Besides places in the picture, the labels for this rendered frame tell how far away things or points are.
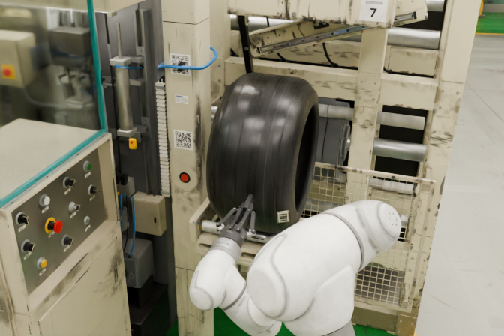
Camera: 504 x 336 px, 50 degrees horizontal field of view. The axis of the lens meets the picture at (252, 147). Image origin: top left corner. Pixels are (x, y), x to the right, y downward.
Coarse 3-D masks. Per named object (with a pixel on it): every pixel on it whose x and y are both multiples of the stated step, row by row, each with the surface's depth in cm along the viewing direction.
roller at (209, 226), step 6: (204, 222) 205; (210, 222) 205; (216, 222) 204; (204, 228) 204; (210, 228) 204; (246, 228) 201; (258, 234) 199; (264, 234) 199; (270, 234) 198; (276, 234) 198; (252, 240) 200; (258, 240) 199; (264, 240) 198
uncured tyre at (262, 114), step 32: (224, 96) 185; (256, 96) 180; (288, 96) 179; (224, 128) 176; (256, 128) 174; (288, 128) 173; (224, 160) 176; (256, 160) 173; (288, 160) 173; (224, 192) 179; (256, 192) 175; (288, 192) 176; (256, 224) 187; (288, 224) 189
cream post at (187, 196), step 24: (168, 0) 179; (192, 0) 177; (168, 24) 183; (192, 24) 180; (168, 48) 186; (192, 48) 184; (168, 72) 190; (192, 72) 187; (168, 96) 194; (192, 96) 191; (168, 120) 199; (192, 120) 196; (192, 168) 204; (192, 192) 209; (192, 264) 224; (192, 312) 236
